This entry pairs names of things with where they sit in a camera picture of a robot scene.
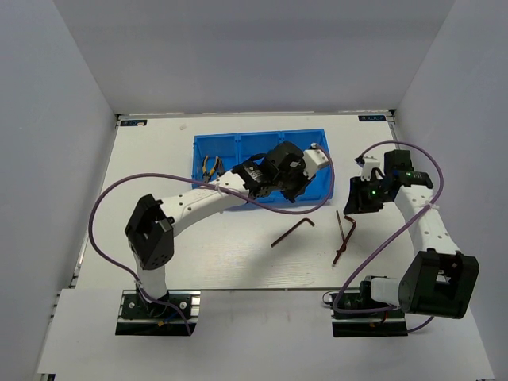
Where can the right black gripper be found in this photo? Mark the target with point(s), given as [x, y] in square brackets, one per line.
[356, 202]

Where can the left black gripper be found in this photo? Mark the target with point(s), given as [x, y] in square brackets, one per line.
[292, 194]

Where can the long dark hex key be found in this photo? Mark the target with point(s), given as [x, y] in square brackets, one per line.
[304, 221]

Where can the yellow black pliers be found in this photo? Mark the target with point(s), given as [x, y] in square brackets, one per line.
[215, 170]

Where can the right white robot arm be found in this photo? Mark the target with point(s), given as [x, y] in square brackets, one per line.
[440, 280]

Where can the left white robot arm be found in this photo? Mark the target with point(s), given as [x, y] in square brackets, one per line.
[154, 224]

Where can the right bent hex key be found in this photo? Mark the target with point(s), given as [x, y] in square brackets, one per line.
[346, 239]

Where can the thin straight hex key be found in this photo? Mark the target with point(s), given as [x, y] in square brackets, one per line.
[340, 226]

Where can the blue three-compartment bin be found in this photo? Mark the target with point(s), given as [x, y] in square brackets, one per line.
[235, 148]

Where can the right corner label sticker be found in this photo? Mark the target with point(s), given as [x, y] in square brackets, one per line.
[371, 118]

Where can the corner label sticker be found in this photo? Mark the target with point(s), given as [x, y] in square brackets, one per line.
[371, 118]
[133, 122]

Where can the left corner label sticker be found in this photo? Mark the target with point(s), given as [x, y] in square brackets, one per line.
[133, 122]

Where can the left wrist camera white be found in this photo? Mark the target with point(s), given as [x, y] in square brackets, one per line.
[315, 160]

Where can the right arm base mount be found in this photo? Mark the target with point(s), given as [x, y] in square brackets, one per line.
[380, 324]

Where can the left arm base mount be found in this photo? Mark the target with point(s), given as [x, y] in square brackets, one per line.
[136, 317]

